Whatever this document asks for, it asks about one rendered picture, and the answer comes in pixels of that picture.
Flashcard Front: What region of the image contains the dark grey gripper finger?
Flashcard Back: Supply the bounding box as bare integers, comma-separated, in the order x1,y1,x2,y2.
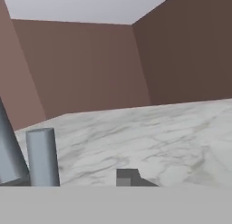
116,168,160,188

